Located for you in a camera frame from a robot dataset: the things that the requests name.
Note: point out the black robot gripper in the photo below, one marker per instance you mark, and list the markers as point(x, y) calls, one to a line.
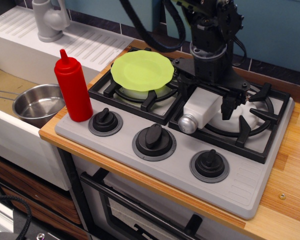
point(216, 75)

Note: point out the white salt shaker silver cap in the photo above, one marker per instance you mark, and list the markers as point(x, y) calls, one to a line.
point(199, 109)

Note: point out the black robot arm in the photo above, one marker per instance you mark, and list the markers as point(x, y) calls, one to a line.
point(214, 25)

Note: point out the light green plastic plate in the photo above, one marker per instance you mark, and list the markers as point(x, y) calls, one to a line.
point(142, 70)

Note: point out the stainless steel pot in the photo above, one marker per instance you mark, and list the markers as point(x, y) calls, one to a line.
point(37, 105)

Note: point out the white toy sink unit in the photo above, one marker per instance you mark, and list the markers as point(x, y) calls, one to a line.
point(28, 61)

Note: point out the black right burner grate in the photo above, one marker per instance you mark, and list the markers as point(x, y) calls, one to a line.
point(254, 130)

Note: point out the black burner grate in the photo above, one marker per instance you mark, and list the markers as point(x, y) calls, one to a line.
point(158, 102)
point(254, 130)

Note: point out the white left burner cap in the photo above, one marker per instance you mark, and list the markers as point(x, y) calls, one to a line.
point(134, 96)

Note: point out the black left burner grate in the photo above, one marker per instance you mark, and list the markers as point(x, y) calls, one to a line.
point(158, 102)

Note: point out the black middle stove knob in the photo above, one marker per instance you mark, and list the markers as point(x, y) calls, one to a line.
point(154, 143)

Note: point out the black stove knob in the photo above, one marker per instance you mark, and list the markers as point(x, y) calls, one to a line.
point(105, 123)
point(209, 166)
point(154, 143)

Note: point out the black right stove knob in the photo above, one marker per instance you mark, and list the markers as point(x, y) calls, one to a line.
point(209, 166)

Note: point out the grey toy stove top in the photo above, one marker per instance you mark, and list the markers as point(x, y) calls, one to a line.
point(240, 193)

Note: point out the black left stove knob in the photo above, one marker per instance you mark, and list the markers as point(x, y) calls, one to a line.
point(105, 123)

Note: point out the red ketchup squeeze bottle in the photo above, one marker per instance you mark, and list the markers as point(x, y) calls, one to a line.
point(71, 80)

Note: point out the grey toy faucet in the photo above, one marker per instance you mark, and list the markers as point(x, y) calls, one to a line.
point(50, 23)

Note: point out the wooden drawer front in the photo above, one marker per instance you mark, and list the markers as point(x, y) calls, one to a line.
point(51, 206)

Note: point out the toy oven door black handle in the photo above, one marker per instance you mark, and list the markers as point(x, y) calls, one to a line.
point(97, 183)

